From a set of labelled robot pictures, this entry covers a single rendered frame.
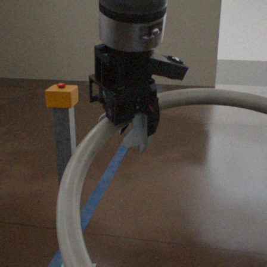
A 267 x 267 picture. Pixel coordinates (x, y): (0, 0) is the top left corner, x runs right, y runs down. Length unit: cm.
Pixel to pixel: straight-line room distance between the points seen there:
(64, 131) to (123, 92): 118
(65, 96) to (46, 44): 554
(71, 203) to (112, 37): 22
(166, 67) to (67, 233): 29
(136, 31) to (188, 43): 602
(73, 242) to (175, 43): 615
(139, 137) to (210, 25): 590
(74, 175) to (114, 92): 14
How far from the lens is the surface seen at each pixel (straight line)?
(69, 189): 47
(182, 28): 647
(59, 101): 162
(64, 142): 170
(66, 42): 696
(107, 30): 48
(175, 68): 58
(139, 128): 59
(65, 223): 44
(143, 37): 47
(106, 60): 49
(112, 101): 52
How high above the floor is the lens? 145
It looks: 20 degrees down
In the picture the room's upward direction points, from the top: straight up
